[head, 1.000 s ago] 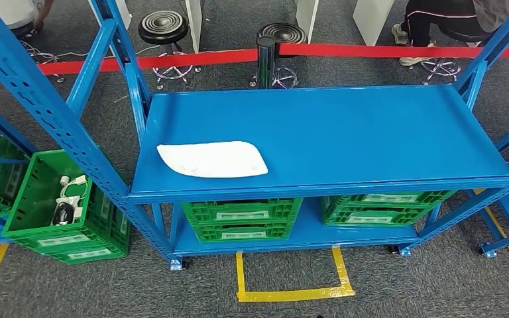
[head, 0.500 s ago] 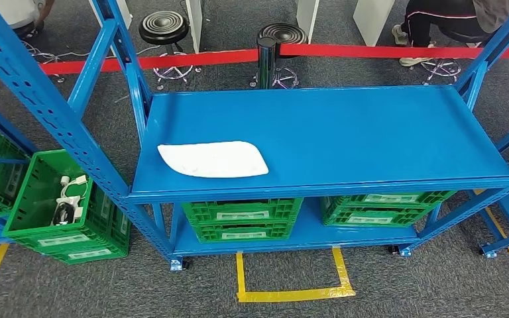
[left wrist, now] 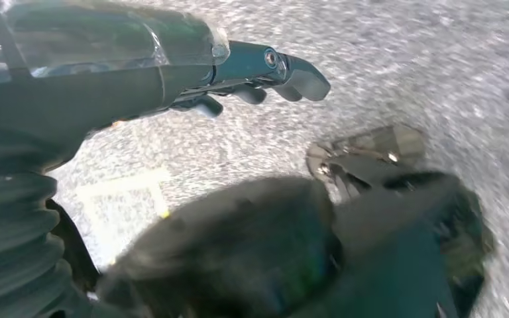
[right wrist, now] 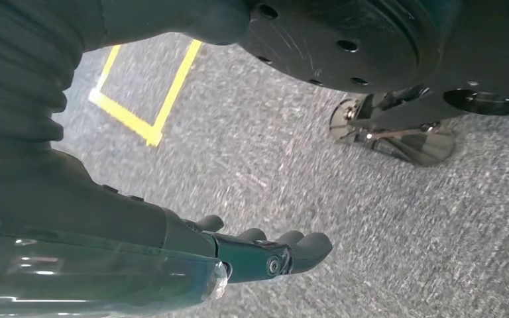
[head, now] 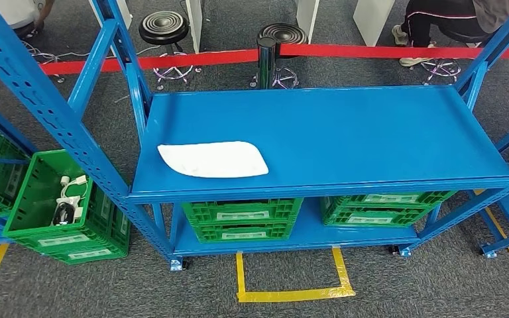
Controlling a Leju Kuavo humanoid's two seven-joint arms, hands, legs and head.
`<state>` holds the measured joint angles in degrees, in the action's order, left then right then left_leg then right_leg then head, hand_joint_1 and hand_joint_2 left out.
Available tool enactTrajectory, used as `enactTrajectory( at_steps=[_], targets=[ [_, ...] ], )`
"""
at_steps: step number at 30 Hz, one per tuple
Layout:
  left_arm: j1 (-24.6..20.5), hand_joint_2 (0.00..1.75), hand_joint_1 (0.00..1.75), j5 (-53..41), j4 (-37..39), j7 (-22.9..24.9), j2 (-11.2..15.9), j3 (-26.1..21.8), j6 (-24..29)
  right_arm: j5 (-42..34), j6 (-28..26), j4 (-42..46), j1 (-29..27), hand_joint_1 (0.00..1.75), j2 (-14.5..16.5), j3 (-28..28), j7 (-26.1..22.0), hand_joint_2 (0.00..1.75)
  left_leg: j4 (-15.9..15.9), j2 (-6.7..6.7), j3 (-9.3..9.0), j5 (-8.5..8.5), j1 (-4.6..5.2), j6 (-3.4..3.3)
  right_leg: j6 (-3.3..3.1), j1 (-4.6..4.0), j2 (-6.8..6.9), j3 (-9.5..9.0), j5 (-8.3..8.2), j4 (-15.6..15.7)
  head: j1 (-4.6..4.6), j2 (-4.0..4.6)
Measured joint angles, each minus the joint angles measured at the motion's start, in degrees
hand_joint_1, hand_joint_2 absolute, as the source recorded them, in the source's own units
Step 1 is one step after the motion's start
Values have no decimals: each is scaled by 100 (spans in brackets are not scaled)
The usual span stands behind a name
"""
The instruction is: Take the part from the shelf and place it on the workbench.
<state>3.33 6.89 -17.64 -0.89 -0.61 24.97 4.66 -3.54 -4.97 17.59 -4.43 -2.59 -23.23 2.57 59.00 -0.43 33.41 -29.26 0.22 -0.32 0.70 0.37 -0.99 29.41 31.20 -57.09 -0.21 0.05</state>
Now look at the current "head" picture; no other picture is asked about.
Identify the black coiled cable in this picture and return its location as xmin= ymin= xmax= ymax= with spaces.
xmin=52 ymin=201 xmax=76 ymax=227

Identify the white plug with cable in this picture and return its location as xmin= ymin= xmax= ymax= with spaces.
xmin=59 ymin=174 xmax=89 ymax=199

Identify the chrome black stanchion post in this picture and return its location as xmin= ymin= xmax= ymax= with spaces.
xmin=256 ymin=36 xmax=278 ymax=90

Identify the person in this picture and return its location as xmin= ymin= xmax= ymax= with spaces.
xmin=0 ymin=0 xmax=57 ymax=40
xmin=390 ymin=0 xmax=509 ymax=68

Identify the white plastic panel part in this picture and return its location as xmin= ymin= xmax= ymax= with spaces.
xmin=156 ymin=140 xmax=270 ymax=180

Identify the white power adapter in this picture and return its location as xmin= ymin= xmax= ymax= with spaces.
xmin=56 ymin=195 xmax=85 ymax=221

